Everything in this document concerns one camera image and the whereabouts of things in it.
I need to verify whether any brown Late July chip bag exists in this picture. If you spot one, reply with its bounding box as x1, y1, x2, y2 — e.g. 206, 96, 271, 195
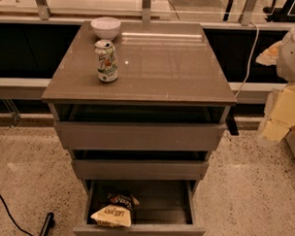
90, 193, 140, 227

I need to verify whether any white cable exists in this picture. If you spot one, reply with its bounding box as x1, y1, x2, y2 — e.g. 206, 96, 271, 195
234, 19, 261, 99

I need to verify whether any top grey drawer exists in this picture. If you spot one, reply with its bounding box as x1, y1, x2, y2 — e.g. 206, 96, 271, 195
52, 103, 227, 152

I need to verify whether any green white soda can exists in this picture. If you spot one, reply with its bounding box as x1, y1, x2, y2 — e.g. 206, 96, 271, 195
94, 40, 117, 83

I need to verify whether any white ceramic bowl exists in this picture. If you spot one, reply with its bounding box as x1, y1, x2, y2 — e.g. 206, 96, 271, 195
90, 17, 120, 40

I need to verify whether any black floor device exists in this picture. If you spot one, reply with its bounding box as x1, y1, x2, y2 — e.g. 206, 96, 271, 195
39, 212, 54, 236

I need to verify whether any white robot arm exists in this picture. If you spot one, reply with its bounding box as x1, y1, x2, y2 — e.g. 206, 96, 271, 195
256, 24, 295, 148

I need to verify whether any bottom grey drawer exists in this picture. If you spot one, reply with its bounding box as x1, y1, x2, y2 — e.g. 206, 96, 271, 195
74, 180, 205, 236

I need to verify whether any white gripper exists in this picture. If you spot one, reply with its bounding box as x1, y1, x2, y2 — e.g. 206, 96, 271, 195
255, 41, 295, 148

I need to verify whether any grey drawer cabinet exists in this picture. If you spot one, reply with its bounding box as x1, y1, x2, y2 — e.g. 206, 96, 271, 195
38, 17, 240, 192

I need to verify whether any grey drawer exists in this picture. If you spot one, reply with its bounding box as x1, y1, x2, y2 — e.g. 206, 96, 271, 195
52, 103, 227, 152
72, 150, 209, 181
74, 180, 205, 236

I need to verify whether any black floor cable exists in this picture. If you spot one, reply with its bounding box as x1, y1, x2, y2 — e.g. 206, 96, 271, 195
0, 184, 41, 236

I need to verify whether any middle grey drawer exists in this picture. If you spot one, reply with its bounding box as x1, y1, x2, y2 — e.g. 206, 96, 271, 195
72, 150, 209, 181

